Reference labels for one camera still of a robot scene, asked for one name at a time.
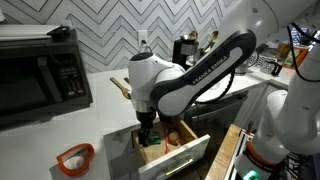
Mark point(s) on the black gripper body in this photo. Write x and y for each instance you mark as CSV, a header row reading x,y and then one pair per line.
x,y
146,120

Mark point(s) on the white drawer with gold handle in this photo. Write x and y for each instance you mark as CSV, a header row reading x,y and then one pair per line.
x,y
155,164

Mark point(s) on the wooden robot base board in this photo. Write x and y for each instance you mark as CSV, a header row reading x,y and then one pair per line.
x,y
220,165

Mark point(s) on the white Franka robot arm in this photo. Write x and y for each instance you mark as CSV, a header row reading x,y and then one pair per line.
x,y
290,122

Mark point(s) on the light wooden spoon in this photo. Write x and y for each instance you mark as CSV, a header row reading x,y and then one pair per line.
x,y
124,90

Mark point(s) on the red plastic spoon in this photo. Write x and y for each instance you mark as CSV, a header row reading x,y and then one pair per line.
x,y
167,150

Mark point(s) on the dark wooden spoon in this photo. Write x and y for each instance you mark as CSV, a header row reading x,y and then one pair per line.
x,y
126,80

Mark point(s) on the green card packet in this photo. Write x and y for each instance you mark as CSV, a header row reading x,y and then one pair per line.
x,y
154,138

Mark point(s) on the black coffee maker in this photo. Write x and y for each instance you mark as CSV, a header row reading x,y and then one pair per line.
x,y
184,47

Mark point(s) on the red heart cookie cutter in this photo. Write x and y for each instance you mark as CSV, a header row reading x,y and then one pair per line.
x,y
75,161

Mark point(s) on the steel utensil holder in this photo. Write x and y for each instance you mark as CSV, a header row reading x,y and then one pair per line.
x,y
214,36

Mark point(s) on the grey lower cabinet drawers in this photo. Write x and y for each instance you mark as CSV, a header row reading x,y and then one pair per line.
x,y
252,108

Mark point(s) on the black microwave oven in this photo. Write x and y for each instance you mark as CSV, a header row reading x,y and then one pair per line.
x,y
41,78

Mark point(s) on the white tray on microwave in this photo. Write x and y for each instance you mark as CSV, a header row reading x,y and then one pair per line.
x,y
11,32

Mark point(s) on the white wall outlet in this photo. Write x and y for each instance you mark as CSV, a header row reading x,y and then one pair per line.
x,y
142,37

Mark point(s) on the wire dish basket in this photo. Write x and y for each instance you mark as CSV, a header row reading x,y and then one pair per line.
x,y
268,65

